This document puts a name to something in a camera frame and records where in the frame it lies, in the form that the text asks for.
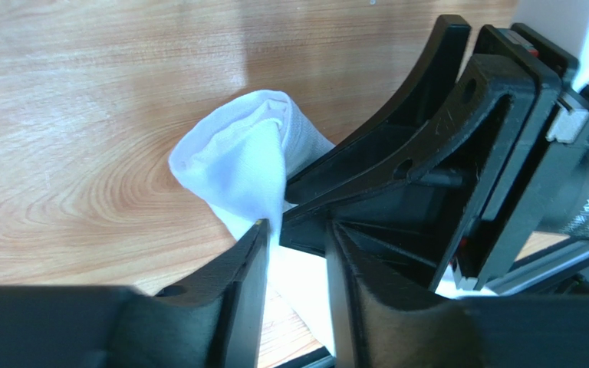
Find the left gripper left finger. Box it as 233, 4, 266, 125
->
0, 220, 270, 367

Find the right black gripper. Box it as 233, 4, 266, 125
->
280, 15, 589, 291

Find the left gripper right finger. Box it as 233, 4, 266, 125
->
324, 222, 589, 368

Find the white cloth napkin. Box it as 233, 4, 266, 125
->
168, 90, 335, 352

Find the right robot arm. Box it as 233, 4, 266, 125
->
280, 15, 589, 288

